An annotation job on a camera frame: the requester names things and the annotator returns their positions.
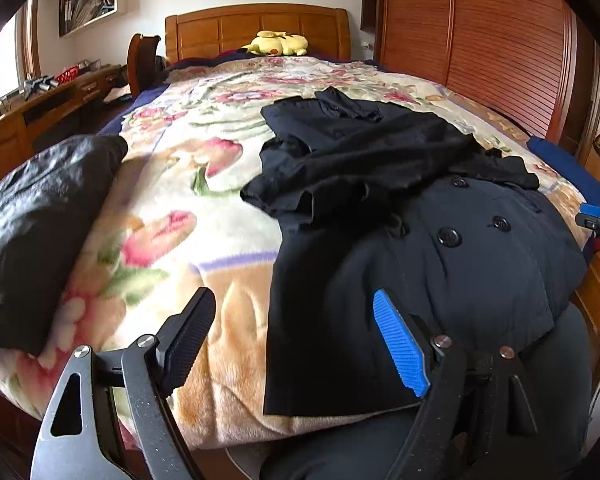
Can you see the dark grey folded garment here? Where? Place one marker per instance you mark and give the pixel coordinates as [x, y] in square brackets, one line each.
[35, 220]

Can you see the wooden slatted wardrobe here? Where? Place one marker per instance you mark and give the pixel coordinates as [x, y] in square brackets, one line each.
[480, 35]

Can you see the row of binders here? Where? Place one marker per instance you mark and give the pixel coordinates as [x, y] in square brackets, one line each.
[66, 16]

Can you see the wooden chair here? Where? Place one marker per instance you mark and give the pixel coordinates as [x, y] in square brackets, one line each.
[142, 62]

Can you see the wooden bed headboard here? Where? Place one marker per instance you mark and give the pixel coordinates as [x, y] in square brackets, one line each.
[260, 20]

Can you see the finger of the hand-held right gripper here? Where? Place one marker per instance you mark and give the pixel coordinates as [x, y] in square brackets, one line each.
[591, 212]

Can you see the person's dark trousers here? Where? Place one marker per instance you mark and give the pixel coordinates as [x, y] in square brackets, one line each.
[555, 385]

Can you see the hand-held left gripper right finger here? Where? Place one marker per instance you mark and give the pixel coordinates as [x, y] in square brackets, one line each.
[400, 345]

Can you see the window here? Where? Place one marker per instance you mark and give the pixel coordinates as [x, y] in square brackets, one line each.
[5, 70]

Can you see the yellow plush toy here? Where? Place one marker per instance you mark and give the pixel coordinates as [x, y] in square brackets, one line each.
[277, 44]

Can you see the floral blanket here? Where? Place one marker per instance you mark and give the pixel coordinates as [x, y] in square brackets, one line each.
[190, 240]

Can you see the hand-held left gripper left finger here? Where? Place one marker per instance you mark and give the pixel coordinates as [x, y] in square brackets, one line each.
[187, 345]

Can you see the wooden desk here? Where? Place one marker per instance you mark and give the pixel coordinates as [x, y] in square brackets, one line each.
[10, 135]

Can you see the red basket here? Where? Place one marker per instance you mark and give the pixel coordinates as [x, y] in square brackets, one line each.
[66, 75]

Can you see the black button coat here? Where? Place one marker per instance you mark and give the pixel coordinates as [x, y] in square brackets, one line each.
[430, 270]

